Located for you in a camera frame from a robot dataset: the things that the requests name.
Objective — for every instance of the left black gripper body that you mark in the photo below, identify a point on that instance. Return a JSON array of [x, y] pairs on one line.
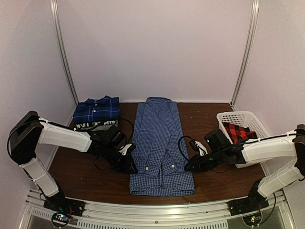
[[117, 163]]

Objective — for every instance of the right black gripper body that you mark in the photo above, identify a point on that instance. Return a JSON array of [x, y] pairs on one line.
[[217, 159]]

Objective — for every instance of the blue small-check long sleeve shirt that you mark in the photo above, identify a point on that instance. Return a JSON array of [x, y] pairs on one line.
[[160, 154]]

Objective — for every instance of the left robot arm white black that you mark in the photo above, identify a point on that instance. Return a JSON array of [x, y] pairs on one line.
[[32, 130]]

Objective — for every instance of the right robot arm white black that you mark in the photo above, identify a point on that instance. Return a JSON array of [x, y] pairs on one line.
[[290, 144]]

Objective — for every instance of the red black plaid shirt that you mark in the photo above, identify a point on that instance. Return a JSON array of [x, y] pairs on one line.
[[239, 133]]

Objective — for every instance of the black grey printed folded shirt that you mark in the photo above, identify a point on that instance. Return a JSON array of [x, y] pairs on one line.
[[96, 126]]

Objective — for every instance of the white plastic basket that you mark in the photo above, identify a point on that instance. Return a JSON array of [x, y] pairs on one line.
[[242, 118]]

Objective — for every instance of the dark blue plaid folded shirt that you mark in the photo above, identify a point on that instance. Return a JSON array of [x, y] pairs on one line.
[[97, 110]]

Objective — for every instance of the right circuit board with leds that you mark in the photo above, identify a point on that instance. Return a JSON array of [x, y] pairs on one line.
[[252, 220]]

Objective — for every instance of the circuit board with leds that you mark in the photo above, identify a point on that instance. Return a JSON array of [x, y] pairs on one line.
[[60, 219], [252, 220]]

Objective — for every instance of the left circuit board with leds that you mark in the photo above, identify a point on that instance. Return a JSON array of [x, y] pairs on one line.
[[60, 219]]

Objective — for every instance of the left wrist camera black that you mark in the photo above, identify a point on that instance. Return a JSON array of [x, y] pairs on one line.
[[113, 136]]

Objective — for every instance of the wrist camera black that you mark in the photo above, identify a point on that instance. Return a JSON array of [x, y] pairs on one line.
[[113, 136], [217, 140]]

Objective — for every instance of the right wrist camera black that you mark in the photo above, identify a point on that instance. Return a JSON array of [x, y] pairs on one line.
[[217, 140]]

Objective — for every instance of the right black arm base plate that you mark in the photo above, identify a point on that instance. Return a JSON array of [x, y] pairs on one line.
[[245, 205]]

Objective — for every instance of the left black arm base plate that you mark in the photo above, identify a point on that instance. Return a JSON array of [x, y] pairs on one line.
[[64, 206]]

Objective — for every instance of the front aluminium rail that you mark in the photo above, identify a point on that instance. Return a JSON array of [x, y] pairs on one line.
[[99, 215]]

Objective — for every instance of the right aluminium frame post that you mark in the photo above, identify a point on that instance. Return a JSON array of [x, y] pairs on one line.
[[254, 15]]

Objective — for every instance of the aluminium frame post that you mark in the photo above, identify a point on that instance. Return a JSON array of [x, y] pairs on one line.
[[62, 51], [254, 15]]

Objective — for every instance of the left aluminium frame post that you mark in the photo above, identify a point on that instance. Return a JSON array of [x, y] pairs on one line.
[[62, 51]]

